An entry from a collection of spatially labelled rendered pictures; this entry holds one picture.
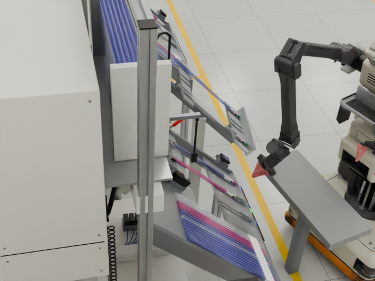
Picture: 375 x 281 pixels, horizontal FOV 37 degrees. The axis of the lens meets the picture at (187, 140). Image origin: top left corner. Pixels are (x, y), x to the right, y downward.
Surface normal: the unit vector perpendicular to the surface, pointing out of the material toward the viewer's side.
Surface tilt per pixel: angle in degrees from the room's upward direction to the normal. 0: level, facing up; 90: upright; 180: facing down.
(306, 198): 0
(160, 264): 0
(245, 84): 0
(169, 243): 90
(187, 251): 90
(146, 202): 90
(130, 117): 90
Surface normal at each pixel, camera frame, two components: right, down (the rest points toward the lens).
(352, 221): 0.06, -0.77
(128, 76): 0.23, 0.63
